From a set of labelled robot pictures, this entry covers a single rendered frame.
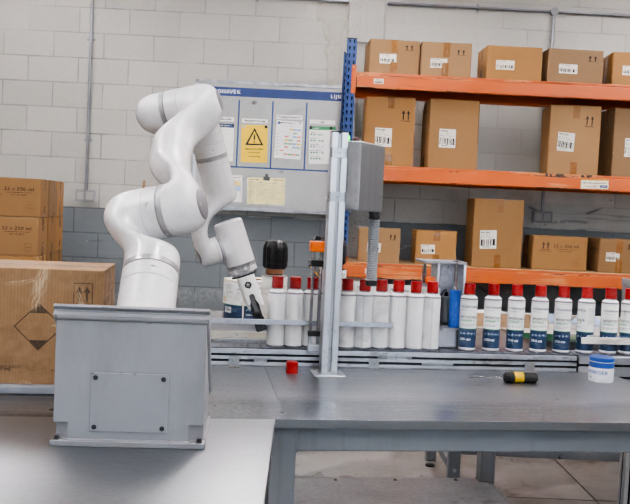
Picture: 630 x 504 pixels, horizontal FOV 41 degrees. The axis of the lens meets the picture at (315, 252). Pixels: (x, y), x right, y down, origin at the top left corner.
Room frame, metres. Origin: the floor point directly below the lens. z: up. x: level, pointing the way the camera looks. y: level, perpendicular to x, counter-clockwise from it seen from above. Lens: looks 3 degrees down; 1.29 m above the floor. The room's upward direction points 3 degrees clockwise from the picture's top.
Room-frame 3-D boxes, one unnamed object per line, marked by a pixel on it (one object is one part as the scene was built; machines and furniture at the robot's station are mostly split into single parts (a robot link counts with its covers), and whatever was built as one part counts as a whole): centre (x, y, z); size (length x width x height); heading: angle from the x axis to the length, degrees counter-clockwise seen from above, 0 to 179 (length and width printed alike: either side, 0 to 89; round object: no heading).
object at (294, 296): (2.45, 0.05, 0.98); 0.05 x 0.05 x 0.20
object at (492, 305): (2.54, -0.55, 0.98); 0.05 x 0.05 x 0.20
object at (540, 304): (2.56, -0.69, 0.98); 0.05 x 0.05 x 0.20
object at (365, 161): (2.39, -0.11, 1.38); 0.17 x 0.10 x 0.19; 153
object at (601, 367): (2.40, -0.84, 0.87); 0.07 x 0.07 x 0.07
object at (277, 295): (2.45, 0.10, 0.98); 0.05 x 0.05 x 0.20
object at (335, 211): (2.32, -0.05, 1.16); 0.04 x 0.04 x 0.67; 8
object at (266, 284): (2.73, 0.13, 1.03); 0.09 x 0.09 x 0.30
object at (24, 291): (2.05, 0.65, 0.99); 0.30 x 0.24 x 0.27; 97
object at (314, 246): (2.41, 0.00, 1.05); 0.10 x 0.04 x 0.33; 8
